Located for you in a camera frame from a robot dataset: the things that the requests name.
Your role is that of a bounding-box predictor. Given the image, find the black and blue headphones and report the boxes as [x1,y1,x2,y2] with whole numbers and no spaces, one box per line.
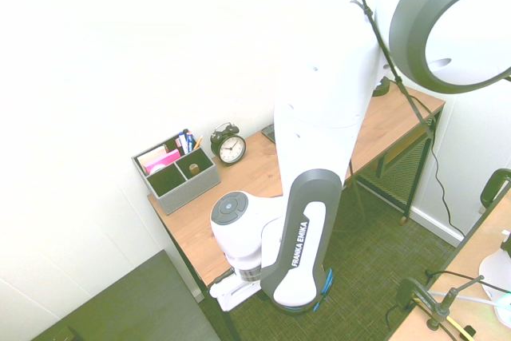
[279,267,335,317]

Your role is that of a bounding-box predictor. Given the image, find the black twin-bell alarm clock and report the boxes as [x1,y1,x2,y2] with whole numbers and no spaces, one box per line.
[210,121,248,167]

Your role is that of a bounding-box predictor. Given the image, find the light wooden table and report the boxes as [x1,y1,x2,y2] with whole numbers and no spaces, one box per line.
[389,196,511,341]

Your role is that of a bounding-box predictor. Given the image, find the yellow black strip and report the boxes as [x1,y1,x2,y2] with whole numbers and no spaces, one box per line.
[414,296,475,341]

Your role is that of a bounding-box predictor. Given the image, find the thin black cable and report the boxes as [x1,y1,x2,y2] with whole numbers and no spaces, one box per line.
[425,268,511,295]

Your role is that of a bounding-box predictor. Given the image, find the wooden desk with black frame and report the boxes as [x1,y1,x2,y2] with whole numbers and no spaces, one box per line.
[146,81,447,341]

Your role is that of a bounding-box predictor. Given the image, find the grey desk organizer box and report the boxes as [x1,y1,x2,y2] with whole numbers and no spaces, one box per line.
[131,135,222,216]

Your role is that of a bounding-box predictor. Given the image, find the pink sticky notes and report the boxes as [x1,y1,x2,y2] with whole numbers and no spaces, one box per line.
[143,149,181,176]

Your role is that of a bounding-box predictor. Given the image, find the blue white marker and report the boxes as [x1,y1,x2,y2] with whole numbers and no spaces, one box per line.
[177,129,193,155]

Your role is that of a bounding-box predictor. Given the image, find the black C-clamp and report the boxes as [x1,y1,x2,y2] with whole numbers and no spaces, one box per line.
[397,276,440,318]

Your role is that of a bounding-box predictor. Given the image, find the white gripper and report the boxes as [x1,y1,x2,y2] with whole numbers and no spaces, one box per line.
[209,276,263,312]

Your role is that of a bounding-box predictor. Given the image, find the black jointed stand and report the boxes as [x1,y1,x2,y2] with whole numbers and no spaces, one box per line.
[426,275,486,330]

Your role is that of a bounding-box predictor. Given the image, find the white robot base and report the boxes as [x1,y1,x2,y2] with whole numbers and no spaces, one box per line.
[478,228,511,311]

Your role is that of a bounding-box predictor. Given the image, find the black curved clamp handle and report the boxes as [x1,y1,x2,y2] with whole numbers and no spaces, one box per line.
[478,168,511,214]

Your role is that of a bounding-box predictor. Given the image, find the tan notepad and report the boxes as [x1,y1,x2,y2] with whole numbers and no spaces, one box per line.
[137,146,167,166]

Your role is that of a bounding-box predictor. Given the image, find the black lamp power cable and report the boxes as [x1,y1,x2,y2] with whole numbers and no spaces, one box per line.
[430,133,467,237]

